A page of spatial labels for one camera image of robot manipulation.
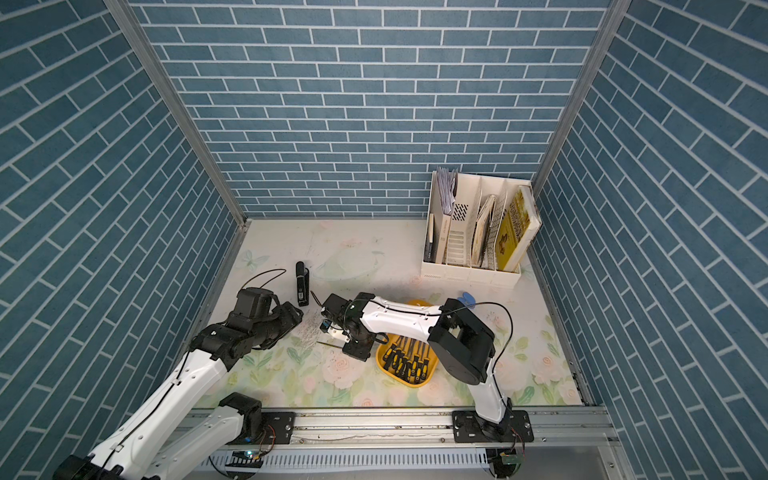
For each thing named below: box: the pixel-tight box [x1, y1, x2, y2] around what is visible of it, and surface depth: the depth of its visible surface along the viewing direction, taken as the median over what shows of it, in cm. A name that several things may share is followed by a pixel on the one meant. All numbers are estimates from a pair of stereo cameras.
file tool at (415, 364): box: [410, 342, 420, 382], surface depth 84 cm
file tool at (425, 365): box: [421, 343, 430, 380], surface depth 84 cm
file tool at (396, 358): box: [393, 338, 406, 376], surface depth 84 cm
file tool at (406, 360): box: [403, 339, 410, 380], surface depth 85 cm
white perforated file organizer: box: [421, 171, 531, 288], surface depth 100 cm
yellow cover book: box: [496, 185, 542, 272], surface depth 93 cm
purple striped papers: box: [436, 166, 459, 216], surface depth 90 cm
